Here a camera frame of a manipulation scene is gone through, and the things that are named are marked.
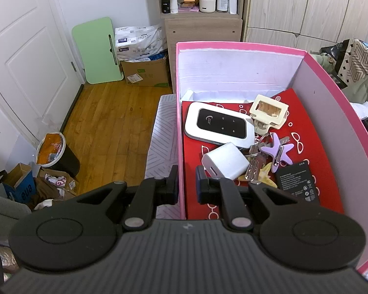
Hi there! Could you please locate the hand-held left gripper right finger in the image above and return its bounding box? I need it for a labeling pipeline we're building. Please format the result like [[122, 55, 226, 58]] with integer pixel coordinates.
[[195, 165, 299, 232]]

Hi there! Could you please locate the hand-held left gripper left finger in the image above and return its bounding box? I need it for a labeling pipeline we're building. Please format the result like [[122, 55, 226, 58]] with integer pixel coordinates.
[[77, 165, 180, 232]]

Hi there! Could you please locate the white charger plug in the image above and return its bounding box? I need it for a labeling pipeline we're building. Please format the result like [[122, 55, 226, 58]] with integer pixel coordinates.
[[201, 142, 251, 181]]

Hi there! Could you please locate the bunch of metal keys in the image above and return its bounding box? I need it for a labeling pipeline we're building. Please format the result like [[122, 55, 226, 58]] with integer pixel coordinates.
[[245, 133, 290, 185]]

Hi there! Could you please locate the yellow starfish keychain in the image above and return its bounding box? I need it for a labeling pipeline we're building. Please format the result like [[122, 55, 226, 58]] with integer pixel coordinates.
[[237, 163, 278, 189]]

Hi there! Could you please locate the purple starfish keychain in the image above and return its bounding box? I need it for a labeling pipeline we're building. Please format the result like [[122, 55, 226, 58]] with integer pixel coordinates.
[[260, 133, 295, 173]]

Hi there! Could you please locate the black battery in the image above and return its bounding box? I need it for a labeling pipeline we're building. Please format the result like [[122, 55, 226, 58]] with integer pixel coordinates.
[[275, 160, 321, 206]]

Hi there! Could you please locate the pink cardboard box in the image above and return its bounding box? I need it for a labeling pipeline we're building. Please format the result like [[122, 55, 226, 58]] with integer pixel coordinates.
[[173, 41, 368, 284]]

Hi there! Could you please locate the white striped bedsheet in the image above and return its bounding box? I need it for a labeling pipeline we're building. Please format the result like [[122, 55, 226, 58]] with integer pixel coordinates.
[[144, 94, 181, 221]]

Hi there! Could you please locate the white portable wifi router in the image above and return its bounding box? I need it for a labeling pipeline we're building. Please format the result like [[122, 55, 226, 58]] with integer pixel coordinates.
[[184, 101, 255, 149]]

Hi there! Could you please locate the beige plastic clip holder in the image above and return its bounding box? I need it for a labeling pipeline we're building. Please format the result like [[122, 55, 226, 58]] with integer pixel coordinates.
[[249, 94, 289, 135]]

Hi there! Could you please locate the black trash bin orange bag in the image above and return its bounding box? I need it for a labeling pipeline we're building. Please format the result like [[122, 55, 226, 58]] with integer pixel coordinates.
[[36, 132, 80, 178]]

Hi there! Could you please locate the brown cardboard box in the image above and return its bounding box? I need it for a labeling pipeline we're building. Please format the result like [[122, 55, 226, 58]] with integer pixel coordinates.
[[119, 52, 172, 87]]

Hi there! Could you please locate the red cloth with glasses print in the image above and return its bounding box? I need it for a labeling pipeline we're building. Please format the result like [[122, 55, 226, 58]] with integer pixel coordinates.
[[181, 88, 345, 221]]

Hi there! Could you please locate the flattened brown cardboard with trash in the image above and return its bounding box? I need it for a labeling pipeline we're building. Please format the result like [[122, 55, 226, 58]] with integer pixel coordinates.
[[34, 167, 80, 206]]

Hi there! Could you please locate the white plastic tissue package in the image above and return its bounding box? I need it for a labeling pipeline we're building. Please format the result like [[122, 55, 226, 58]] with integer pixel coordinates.
[[115, 24, 167, 62]]

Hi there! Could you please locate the blue cardboard box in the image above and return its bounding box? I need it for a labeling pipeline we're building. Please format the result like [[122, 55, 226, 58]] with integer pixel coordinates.
[[2, 163, 37, 204]]

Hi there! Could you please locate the green folding table board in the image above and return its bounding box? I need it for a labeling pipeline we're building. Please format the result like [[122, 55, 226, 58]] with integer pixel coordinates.
[[72, 17, 124, 85]]

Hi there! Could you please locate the wooden shelf cabinet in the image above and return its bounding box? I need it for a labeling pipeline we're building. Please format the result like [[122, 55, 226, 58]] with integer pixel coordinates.
[[155, 0, 247, 94]]

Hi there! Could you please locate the grey sofa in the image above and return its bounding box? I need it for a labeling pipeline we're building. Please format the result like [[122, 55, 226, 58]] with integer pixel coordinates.
[[0, 191, 31, 236]]

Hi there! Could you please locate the pink flat boxes stack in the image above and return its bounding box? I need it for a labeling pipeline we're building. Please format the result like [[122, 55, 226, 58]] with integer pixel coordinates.
[[178, 2, 200, 13]]

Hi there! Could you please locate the white jar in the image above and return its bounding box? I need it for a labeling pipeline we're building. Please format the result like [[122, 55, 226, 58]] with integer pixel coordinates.
[[199, 0, 217, 13]]

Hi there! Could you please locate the green clothing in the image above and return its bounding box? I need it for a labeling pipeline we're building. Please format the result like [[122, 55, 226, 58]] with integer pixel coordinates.
[[312, 52, 368, 108]]

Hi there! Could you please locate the white door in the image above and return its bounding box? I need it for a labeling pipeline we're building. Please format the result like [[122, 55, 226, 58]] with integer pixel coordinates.
[[0, 0, 86, 160]]

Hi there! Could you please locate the black white patterned bag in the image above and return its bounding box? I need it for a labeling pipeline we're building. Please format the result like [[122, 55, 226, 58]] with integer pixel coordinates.
[[337, 38, 368, 90]]

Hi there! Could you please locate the light wood wardrobe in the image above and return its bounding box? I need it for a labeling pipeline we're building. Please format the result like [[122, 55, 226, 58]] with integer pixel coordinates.
[[242, 0, 368, 52]]

